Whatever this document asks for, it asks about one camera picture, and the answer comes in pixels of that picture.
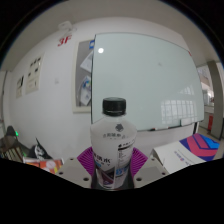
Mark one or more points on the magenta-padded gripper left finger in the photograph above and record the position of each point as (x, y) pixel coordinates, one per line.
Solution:
(71, 170)

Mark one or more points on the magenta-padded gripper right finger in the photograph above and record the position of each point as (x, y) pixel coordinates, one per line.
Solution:
(150, 170)

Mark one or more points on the clear black-capped drink bottle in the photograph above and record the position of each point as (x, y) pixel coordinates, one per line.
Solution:
(112, 143)

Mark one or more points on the white blue pink cardboard box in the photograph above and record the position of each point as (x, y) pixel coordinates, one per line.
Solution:
(180, 155)

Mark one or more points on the brown wooden chair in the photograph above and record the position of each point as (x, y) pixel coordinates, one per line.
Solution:
(11, 146)

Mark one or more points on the sheet with colourful circle print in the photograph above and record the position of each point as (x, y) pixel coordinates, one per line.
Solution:
(85, 90)

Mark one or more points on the grey framed notice board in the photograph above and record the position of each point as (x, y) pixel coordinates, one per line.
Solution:
(77, 83)

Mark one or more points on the whiteboard on stand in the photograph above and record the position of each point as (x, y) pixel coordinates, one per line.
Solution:
(150, 80)

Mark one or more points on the white paper sheet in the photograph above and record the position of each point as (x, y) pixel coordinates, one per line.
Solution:
(88, 61)

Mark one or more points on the blue header strip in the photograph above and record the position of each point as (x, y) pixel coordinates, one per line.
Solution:
(91, 44)

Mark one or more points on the red floor number sign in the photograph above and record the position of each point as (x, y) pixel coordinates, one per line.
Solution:
(64, 41)

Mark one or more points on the white ceiling-edge fixture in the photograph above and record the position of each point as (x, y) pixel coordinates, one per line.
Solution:
(66, 26)

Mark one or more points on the white wall switch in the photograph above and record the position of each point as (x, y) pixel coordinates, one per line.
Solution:
(56, 80)

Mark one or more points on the small white wall chart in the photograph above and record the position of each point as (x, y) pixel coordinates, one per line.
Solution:
(20, 86)

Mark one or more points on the large white wall chart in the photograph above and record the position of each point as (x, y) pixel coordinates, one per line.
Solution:
(34, 74)

